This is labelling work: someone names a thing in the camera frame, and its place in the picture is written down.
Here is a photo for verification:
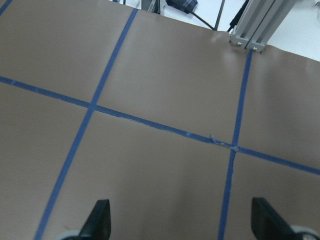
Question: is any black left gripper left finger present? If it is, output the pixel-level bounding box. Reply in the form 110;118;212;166
78;199;111;240

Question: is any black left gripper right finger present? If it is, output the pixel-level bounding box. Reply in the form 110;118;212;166
251;197;297;240

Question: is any black power adapter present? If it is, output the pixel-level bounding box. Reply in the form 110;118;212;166
166;0;198;14

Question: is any black cables bundle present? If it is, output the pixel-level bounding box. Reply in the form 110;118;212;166
189;0;251;32

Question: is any aluminium frame post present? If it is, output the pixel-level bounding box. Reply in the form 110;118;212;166
229;0;296;53

